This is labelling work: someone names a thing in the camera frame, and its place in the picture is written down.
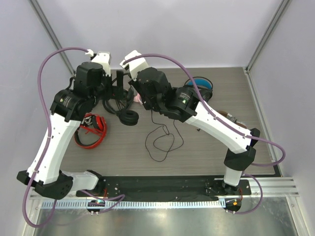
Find black wired on-ear headphones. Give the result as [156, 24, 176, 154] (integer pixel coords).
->
[118, 110, 185, 163]

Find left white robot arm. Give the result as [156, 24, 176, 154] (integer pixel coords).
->
[17, 62, 113, 200]

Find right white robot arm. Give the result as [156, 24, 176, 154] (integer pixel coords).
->
[129, 67, 260, 195]

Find pink blue cat-ear headphones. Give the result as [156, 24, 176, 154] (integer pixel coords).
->
[133, 94, 143, 105]

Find red headphones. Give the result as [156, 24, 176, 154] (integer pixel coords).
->
[74, 113, 107, 149]

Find black blue over-ear headphones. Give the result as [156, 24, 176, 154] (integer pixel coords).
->
[184, 76, 213, 103]

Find brown leather headphones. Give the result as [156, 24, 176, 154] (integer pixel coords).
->
[217, 111, 247, 129]

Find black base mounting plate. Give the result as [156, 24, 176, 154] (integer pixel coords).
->
[75, 175, 252, 201]

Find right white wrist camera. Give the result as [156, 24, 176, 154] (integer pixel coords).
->
[120, 50, 149, 81]

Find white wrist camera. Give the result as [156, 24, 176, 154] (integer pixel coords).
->
[85, 49, 111, 76]
[120, 50, 149, 81]

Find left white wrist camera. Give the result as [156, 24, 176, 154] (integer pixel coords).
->
[85, 49, 111, 76]

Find black headphones with wrapped cable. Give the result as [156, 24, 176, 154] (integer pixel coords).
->
[102, 87, 134, 115]

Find slotted cable duct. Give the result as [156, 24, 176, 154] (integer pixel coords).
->
[55, 199, 225, 210]

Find aluminium rail front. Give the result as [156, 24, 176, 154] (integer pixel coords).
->
[29, 177, 300, 200]

